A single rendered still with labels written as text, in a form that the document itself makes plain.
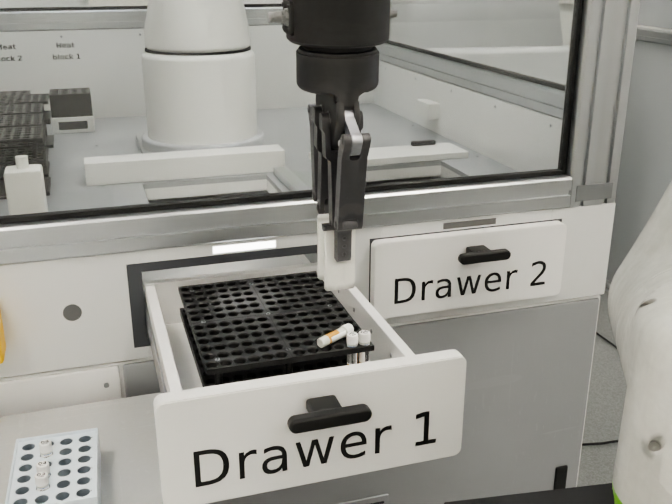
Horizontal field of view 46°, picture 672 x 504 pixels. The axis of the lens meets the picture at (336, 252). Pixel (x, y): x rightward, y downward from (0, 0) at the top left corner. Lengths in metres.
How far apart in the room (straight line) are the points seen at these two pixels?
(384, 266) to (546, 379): 0.36
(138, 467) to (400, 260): 0.42
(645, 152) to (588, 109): 2.03
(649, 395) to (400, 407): 0.25
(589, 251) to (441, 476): 0.41
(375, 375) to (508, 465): 0.63
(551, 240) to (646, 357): 0.57
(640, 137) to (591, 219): 2.01
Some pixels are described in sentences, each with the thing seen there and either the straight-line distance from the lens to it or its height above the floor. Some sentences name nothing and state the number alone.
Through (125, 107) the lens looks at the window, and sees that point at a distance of 0.97.
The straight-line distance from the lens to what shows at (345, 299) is 1.01.
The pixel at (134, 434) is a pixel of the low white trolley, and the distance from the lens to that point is 0.98.
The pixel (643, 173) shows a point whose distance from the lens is 3.20.
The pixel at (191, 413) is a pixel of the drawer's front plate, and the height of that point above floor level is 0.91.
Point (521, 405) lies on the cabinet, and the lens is 1.29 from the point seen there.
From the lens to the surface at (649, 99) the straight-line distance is 3.16.
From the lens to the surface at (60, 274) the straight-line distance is 1.00.
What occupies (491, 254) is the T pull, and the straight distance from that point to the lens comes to 1.08.
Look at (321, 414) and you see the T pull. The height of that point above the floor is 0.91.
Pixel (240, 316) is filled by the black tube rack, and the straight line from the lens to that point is 0.91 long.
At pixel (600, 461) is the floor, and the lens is 2.34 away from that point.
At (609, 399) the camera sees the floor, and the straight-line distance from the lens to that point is 2.64.
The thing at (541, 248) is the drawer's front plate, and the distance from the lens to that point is 1.16.
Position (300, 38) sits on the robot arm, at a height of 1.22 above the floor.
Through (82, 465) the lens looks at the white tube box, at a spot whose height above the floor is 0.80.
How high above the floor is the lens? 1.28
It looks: 20 degrees down
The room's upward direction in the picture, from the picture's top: straight up
